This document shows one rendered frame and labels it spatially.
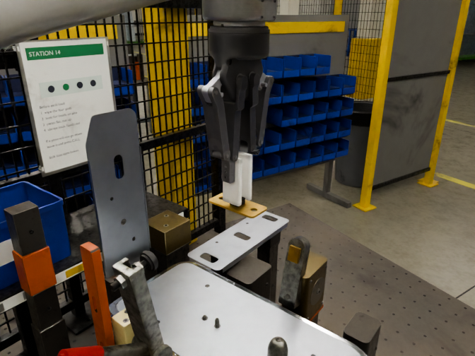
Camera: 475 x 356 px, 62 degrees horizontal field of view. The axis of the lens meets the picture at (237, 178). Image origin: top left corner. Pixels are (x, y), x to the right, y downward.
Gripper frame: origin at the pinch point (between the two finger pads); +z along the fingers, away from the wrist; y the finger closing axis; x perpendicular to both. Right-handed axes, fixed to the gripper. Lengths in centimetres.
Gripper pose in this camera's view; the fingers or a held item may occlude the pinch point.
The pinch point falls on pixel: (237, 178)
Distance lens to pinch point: 55.8
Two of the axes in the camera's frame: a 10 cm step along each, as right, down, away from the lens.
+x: -7.8, -2.5, 5.7
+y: 6.3, -3.0, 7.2
